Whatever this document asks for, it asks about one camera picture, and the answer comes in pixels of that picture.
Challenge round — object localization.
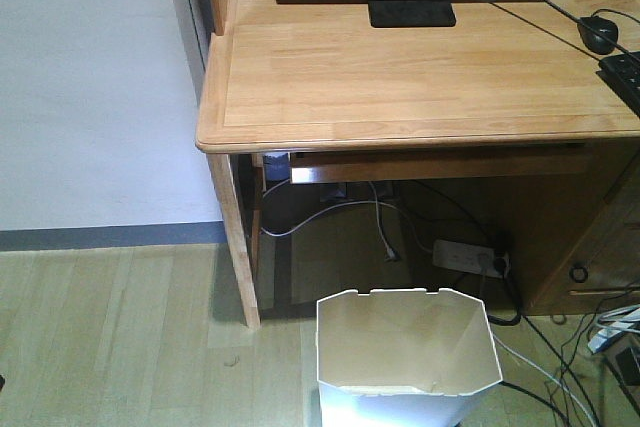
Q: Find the white trash bin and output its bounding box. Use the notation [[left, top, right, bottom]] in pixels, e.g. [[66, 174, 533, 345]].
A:
[[316, 288, 503, 426]]

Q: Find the black computer mouse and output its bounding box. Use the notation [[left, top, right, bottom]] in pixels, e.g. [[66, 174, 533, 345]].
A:
[[577, 15, 619, 55]]

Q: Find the wooden desk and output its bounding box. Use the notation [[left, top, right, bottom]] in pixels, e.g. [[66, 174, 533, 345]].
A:
[[196, 0, 639, 328]]

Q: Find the wooden keyboard tray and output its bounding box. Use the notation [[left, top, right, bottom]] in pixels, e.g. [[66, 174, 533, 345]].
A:
[[289, 144, 593, 184]]

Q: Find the white power strip under desk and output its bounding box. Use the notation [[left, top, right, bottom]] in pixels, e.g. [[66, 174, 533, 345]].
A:
[[432, 239, 510, 278]]

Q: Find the black monitor stand base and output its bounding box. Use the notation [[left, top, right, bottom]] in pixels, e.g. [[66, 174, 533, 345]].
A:
[[367, 0, 457, 28]]

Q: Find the white cable under desk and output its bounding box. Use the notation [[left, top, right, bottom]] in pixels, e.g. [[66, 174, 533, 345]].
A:
[[260, 179, 436, 264]]

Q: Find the black keyboard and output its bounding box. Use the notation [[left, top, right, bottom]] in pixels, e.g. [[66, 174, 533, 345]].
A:
[[598, 54, 640, 115]]

